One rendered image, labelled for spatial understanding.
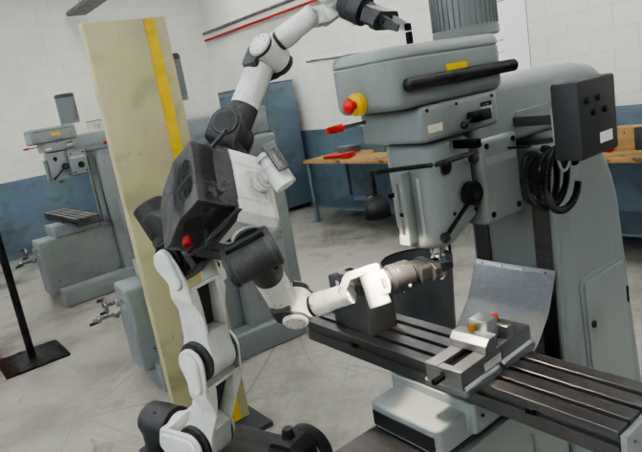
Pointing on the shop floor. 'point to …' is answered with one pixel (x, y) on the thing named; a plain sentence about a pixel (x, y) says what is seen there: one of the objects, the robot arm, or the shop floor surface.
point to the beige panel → (147, 164)
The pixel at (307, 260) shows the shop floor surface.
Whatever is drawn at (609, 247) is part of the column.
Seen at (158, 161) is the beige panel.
